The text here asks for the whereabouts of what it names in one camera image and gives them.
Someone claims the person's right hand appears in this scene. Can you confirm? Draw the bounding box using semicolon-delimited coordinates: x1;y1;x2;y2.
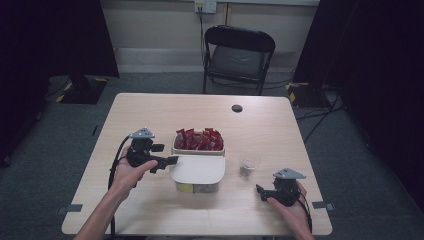
266;180;313;231

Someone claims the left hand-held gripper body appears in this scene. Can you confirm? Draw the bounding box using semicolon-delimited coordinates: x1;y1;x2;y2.
125;126;156;168

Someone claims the person's left hand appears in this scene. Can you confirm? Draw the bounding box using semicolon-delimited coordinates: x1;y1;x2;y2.
110;146;159;202

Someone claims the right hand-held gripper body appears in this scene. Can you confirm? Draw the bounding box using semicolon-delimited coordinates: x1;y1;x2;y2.
272;167;307;208

